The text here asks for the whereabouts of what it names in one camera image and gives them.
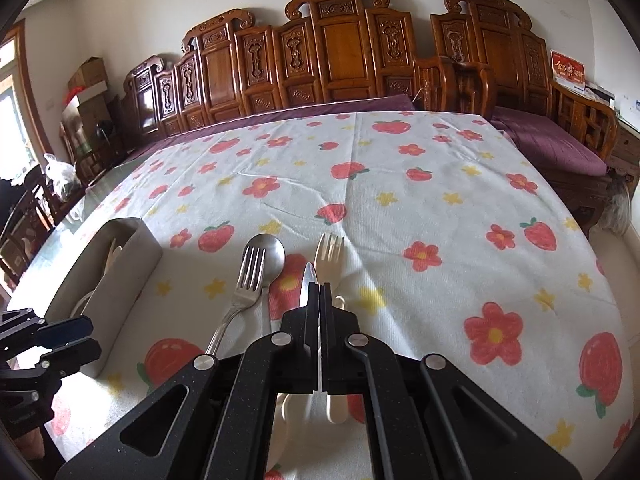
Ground white plastic rice paddle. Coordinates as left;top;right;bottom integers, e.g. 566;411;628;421
70;238;122;318

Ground steel fork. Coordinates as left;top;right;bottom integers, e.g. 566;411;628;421
206;246;266;356

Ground large steel spoon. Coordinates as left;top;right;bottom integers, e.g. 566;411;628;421
247;233;285;336

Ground cream plastic fork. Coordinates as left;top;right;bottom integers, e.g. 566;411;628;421
314;233;349;425

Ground person's left hand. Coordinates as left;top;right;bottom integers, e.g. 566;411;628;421
14;428;44;460

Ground grey metal tray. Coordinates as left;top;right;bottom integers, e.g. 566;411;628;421
46;217;163;378

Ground dark wooden chair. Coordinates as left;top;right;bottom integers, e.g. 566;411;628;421
1;166;54;290

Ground white plastic bag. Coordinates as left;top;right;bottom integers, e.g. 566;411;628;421
44;153;82;202

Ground strawberry flower print tablecloth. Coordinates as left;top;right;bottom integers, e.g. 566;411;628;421
13;112;634;479

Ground stacked cardboard boxes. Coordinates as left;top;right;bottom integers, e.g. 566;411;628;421
61;58;112;153

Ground purple sofa cushion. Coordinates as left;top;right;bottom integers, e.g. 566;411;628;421
126;94;414;162

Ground purple armchair cushion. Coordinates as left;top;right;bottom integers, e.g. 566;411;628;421
490;106;608;177

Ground carved wooden sofa bench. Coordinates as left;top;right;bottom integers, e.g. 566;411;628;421
122;0;418;143

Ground grey dust mop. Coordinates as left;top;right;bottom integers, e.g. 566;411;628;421
597;170;631;236

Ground carved wooden armchair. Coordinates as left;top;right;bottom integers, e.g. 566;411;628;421
414;0;618;159

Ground wooden side cabinet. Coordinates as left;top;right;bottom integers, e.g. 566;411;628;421
608;119;640;197

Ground red calendar card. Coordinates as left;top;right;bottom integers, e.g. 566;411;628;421
550;49;586;92

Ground white box on cabinet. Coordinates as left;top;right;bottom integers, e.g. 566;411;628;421
618;94;640;129

